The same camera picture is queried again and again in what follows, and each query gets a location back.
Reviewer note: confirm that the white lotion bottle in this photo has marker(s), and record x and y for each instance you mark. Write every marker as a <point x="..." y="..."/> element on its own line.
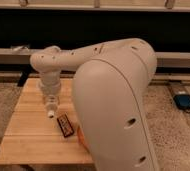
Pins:
<point x="51" y="104"/>

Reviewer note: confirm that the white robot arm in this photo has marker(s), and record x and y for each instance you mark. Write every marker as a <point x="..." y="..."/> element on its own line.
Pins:
<point x="107" y="93"/>

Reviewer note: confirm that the dark chocolate bar wrapper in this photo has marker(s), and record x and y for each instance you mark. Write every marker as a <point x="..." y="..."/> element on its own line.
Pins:
<point x="65" y="125"/>

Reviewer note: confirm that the blue box on floor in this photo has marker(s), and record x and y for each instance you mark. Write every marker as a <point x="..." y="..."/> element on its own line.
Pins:
<point x="182" y="101"/>

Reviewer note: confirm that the orange bowl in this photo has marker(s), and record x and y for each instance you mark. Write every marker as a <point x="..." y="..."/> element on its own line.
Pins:
<point x="81" y="138"/>

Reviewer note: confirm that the wooden table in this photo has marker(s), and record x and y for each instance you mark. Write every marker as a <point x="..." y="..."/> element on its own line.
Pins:
<point x="31" y="137"/>

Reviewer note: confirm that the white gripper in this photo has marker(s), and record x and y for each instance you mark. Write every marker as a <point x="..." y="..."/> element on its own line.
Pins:
<point x="49" y="84"/>

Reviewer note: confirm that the wooden rail shelf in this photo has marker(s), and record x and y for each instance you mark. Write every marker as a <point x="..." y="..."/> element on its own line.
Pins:
<point x="164" y="59"/>

